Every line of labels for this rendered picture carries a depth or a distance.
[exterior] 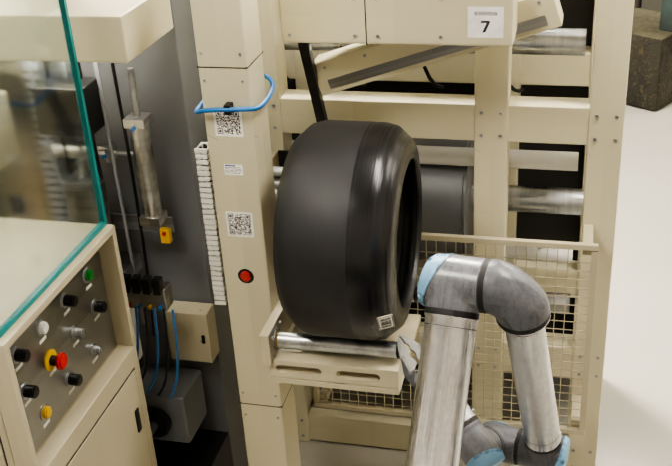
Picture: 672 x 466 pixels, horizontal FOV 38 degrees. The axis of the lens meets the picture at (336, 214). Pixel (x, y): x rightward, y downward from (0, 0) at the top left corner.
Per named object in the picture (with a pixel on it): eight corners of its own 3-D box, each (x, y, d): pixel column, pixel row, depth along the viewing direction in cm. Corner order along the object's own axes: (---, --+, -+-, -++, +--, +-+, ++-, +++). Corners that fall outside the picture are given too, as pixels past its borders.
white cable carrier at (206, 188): (214, 304, 275) (193, 148, 254) (220, 295, 280) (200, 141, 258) (229, 306, 274) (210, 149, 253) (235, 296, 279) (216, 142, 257)
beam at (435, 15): (281, 44, 261) (276, -12, 254) (306, 17, 283) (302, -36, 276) (512, 48, 247) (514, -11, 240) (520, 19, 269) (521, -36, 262)
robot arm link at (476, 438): (483, 476, 239) (470, 484, 230) (452, 433, 242) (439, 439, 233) (512, 455, 236) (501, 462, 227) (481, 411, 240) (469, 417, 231)
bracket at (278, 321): (261, 365, 265) (258, 335, 261) (300, 289, 300) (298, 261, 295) (273, 366, 265) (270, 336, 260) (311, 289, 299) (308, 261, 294)
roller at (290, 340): (271, 340, 265) (275, 327, 268) (274, 350, 268) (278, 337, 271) (398, 352, 256) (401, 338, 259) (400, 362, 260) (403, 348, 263)
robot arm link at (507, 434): (522, 461, 247) (509, 470, 236) (478, 452, 252) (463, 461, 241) (526, 424, 247) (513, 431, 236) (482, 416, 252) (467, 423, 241)
